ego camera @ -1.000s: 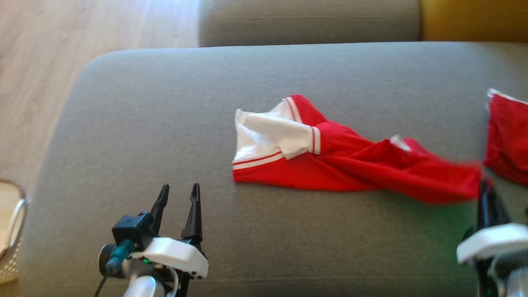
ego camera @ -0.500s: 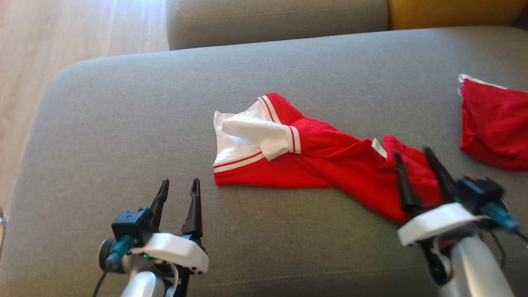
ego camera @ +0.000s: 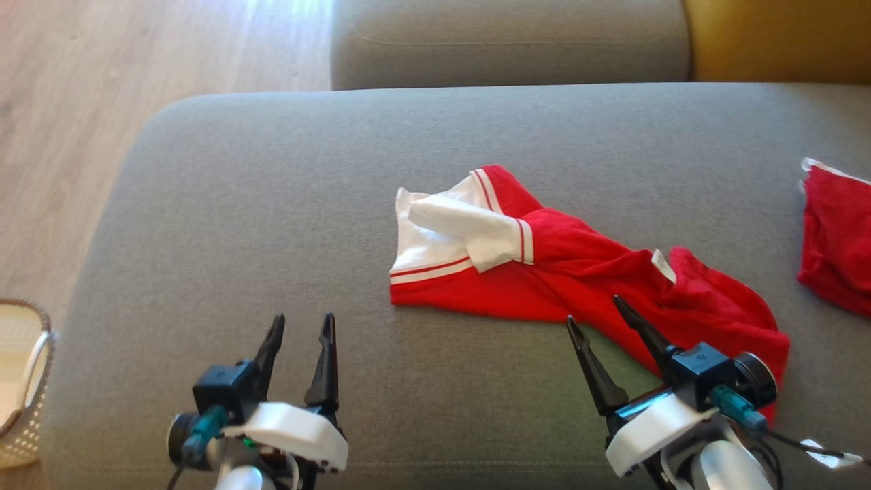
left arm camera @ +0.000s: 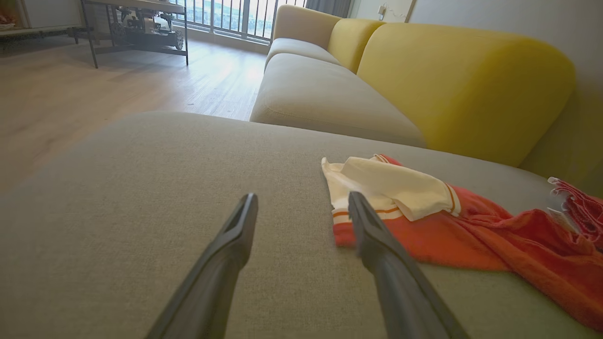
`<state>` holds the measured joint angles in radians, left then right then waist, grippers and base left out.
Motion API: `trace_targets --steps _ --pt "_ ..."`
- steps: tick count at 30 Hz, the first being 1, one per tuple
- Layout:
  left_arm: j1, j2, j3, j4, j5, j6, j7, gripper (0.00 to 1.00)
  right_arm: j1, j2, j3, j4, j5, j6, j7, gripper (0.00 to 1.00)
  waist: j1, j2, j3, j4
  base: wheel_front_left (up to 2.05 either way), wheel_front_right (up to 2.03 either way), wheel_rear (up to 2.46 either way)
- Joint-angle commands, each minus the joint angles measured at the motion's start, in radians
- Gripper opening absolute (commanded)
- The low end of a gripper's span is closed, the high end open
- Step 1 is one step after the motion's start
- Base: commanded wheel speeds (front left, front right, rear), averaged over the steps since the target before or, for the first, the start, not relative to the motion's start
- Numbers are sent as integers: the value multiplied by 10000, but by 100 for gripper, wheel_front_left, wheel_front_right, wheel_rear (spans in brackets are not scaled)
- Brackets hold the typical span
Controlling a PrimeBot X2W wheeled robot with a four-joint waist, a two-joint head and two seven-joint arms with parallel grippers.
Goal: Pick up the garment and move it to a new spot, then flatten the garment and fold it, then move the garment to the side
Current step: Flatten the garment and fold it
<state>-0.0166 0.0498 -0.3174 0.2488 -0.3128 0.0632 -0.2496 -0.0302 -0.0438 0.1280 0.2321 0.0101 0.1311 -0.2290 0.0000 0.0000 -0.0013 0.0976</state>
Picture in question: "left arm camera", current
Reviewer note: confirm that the grey sofa seat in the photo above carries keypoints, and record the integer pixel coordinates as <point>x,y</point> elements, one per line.
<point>141,188</point>

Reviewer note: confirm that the large yellow sofa back cushion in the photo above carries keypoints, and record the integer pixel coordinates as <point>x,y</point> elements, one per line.
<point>461,89</point>

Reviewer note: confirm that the beige sofa back cushion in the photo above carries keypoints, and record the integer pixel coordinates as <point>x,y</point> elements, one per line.
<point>301,23</point>

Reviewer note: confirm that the small grey sofa seat cushion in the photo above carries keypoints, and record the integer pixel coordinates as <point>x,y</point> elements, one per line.
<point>297,47</point>

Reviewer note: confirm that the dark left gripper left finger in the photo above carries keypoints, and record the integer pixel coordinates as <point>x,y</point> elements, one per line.
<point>212,292</point>

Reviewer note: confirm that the red basketball jersey white trim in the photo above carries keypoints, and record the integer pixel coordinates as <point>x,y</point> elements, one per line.
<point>494,240</point>

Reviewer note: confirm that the small yellow sofa back cushion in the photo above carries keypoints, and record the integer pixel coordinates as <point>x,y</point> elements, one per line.
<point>351,42</point>

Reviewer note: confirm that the olive grey sofa back cushion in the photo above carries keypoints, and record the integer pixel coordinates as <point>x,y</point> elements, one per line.
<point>570,141</point>

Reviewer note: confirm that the black metal frame table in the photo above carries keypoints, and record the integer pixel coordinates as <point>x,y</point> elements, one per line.
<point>141,5</point>

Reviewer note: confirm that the black toy vehicle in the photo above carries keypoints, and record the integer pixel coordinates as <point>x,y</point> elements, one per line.
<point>146,28</point>

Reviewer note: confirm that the balcony window railing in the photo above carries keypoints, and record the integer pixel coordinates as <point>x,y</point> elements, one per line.
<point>226,19</point>

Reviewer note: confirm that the grey curtain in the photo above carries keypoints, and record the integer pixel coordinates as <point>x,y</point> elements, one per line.
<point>330,5</point>

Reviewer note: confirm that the white wall socket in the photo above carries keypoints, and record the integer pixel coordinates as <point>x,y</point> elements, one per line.
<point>382,10</point>

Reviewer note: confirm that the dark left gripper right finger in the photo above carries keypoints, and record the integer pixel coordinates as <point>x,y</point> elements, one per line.
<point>405,301</point>

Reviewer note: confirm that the white low cabinet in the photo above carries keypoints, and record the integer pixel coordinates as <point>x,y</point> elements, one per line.
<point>42,14</point>

